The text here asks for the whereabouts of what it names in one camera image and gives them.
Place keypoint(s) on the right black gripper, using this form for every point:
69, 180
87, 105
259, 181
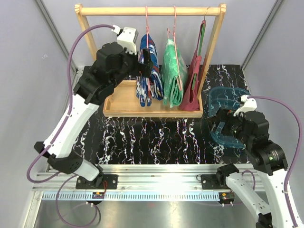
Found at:
227, 116

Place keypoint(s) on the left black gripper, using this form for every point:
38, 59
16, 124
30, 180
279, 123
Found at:
144, 68

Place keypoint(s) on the blue patterned trousers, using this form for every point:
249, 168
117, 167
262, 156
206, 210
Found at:
155, 78

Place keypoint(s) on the pink wire hanger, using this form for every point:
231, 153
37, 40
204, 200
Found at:
176, 47
147, 47

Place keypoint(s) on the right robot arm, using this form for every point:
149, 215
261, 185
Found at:
270, 163

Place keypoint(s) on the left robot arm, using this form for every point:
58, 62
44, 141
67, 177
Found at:
98, 81

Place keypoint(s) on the green plastic hanger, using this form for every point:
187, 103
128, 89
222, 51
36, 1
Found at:
200, 42

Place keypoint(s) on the green patterned folded garment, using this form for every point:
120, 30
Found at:
174, 75

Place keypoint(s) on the wooden clothes rack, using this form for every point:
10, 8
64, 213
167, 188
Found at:
123, 102

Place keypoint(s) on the teal transparent plastic bin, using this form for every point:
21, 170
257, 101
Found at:
227, 98

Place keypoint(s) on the maroon tank top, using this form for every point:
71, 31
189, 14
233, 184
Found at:
190, 102

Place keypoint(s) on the black marbled table mat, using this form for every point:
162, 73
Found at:
126, 140

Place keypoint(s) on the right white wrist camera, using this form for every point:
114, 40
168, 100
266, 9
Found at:
247, 105

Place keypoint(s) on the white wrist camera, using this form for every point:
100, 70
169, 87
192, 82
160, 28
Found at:
247, 105
126, 37

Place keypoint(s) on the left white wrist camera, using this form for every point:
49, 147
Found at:
126, 37

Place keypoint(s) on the aluminium mounting rail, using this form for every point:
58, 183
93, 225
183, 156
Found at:
146, 183

